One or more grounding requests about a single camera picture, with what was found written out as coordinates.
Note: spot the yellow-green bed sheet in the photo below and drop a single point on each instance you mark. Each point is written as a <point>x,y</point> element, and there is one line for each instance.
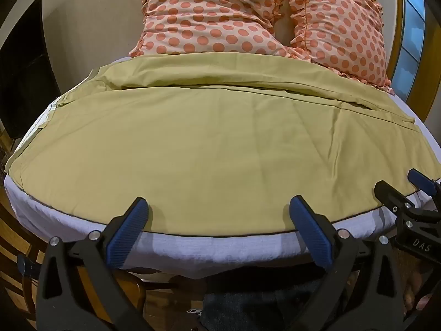
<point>213,151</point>

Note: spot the yellow window frame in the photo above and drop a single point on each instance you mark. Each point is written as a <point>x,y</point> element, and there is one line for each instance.
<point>398,13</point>

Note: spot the glass window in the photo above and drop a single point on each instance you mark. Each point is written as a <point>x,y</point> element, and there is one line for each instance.
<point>410,41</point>

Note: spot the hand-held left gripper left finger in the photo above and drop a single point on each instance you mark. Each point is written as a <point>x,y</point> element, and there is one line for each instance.
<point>126,236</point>

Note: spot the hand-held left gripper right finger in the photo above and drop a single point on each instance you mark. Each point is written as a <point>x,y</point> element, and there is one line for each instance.
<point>310,236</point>

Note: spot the bed with white sheet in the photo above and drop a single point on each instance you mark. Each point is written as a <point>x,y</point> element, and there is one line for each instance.
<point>179,251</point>

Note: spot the person's right hand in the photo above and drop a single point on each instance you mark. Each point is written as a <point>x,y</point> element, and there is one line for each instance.
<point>410,275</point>

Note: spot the wooden chair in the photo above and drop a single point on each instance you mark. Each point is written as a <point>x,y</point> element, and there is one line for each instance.
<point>131,289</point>

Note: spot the person's denim-clad legs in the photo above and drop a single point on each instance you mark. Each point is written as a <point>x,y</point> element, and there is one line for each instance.
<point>248,310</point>

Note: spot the ruffled polka dot pillow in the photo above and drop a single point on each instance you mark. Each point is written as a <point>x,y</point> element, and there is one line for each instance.
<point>337,24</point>

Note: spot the large polka dot pillow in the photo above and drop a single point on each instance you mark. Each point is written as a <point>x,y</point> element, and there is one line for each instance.
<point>206,10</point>

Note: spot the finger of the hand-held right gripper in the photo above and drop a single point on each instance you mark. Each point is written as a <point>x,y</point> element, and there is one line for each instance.
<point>392,196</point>
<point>423,181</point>

